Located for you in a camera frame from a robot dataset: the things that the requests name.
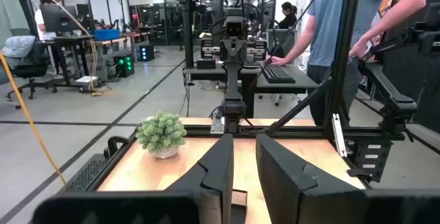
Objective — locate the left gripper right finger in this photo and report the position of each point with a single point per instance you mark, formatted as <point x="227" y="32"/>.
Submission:
<point x="285" y="182"/>

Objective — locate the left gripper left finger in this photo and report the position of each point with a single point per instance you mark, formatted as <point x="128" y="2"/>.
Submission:
<point x="213" y="169"/>

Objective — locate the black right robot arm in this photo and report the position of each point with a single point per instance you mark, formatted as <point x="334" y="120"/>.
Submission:
<point x="233" y="86"/>

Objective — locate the office chair with grey cloth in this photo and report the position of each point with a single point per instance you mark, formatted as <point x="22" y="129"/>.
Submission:
<point x="24" y="62"/>

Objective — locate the black robot stand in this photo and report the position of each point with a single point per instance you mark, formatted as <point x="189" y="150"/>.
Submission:
<point x="188" y="38"/>

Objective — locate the black keyboard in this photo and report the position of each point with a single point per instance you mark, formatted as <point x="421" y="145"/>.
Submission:
<point x="276" y="74"/>

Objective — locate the green artificial potted plant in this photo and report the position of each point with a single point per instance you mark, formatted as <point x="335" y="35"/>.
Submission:
<point x="161" y="131"/>

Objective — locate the person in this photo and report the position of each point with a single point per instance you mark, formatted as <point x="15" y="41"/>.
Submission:
<point x="43" y="24"/>
<point x="288" y="16"/>
<point x="326" y="28"/>

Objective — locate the computer tower blue lights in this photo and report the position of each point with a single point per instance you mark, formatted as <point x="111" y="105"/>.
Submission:
<point x="146" y="53"/>

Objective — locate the computer tower green lights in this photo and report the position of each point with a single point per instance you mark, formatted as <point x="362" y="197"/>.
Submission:
<point x="124" y="66"/>

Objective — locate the wooden workbench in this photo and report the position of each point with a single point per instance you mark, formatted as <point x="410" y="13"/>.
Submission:
<point x="110" y="42"/>

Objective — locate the black perforated computer case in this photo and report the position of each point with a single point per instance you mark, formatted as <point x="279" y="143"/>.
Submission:
<point x="86" y="174"/>

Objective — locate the blue storage bin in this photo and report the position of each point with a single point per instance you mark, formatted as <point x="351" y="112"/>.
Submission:
<point x="106" y="35"/>

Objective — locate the black metal beam stand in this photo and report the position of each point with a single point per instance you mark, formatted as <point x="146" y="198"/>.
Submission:
<point x="388" y="93"/>

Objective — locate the black standing desk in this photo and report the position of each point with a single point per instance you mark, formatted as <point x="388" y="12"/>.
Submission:
<point x="74" y="38"/>

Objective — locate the black computer monitor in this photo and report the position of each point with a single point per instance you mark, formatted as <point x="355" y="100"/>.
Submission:
<point x="58" y="18"/>

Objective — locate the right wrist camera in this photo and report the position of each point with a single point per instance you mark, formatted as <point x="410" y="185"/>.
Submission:
<point x="235" y="26"/>

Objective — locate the black aluminium table frame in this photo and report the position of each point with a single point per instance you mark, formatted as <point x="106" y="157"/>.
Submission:
<point x="292" y="132"/>

